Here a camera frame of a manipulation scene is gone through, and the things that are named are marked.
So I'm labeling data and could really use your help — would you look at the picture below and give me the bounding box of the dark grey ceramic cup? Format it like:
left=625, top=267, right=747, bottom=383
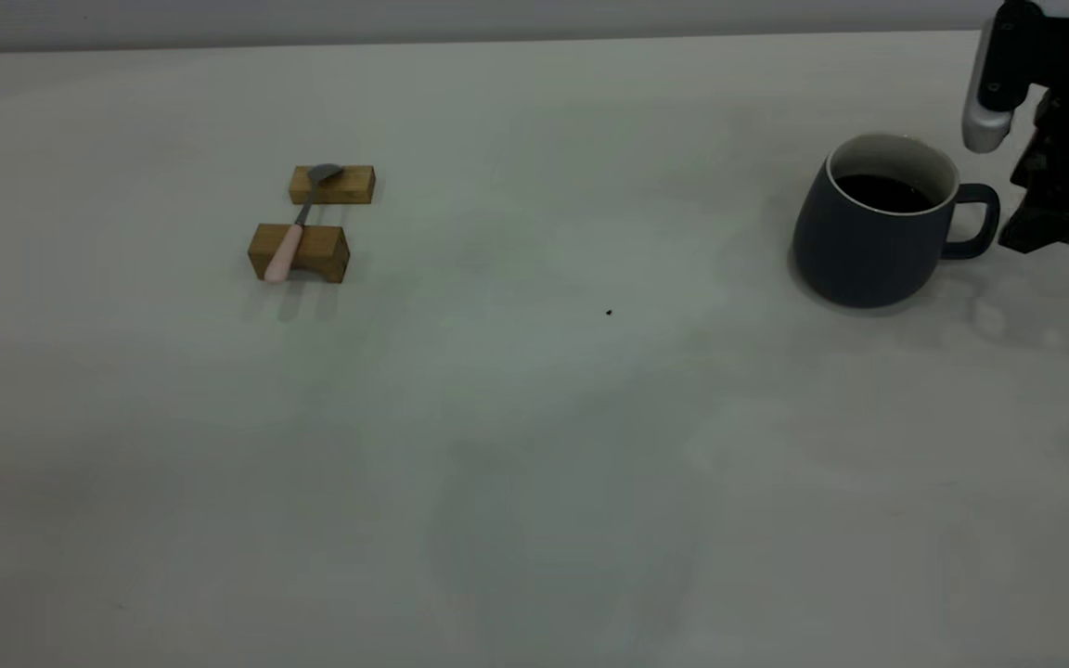
left=792, top=135, right=1001, bottom=310

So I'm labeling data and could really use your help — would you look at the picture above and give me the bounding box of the pink handled metal spoon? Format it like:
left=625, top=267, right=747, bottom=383
left=264, top=163, right=346, bottom=285

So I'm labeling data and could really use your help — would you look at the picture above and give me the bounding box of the flat rectangular wooden block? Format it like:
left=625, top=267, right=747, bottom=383
left=289, top=165, right=377, bottom=206

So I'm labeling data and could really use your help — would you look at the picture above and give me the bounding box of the arched wooden block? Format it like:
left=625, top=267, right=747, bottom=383
left=248, top=223, right=351, bottom=285

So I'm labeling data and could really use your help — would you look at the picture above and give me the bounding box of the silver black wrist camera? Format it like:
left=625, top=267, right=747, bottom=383
left=961, top=0, right=1051, bottom=155

